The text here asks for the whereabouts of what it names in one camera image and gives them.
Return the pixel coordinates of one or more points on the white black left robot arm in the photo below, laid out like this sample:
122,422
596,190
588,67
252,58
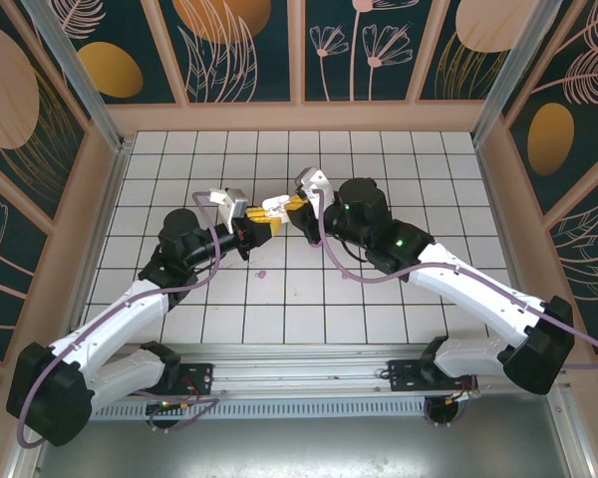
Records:
114,318

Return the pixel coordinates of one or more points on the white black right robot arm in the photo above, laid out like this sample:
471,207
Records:
468,294

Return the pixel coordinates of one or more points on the steel sheet panel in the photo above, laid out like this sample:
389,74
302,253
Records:
304,448

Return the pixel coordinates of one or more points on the aluminium side rail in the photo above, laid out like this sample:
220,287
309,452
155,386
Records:
102,224
575,448

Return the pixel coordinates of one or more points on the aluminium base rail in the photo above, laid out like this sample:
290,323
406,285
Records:
299,371

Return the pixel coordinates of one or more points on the aluminium frame post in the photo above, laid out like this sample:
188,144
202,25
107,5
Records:
80,74
510,74

